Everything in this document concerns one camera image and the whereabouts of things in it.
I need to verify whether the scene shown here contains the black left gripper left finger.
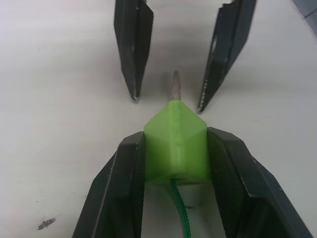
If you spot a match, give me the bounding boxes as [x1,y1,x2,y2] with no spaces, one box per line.
[71,131,147,238]

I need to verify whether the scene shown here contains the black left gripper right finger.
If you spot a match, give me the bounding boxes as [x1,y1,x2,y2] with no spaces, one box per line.
[207,126,314,238]

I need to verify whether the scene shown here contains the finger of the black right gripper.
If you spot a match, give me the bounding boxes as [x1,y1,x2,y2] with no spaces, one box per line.
[198,0,257,113]
[113,0,154,101]

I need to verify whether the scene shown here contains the green lace with wooden tip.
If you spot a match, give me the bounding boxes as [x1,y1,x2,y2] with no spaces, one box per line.
[168,70,192,238]

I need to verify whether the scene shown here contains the light green plastic block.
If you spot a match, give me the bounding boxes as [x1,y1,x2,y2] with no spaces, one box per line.
[143,100,211,185]

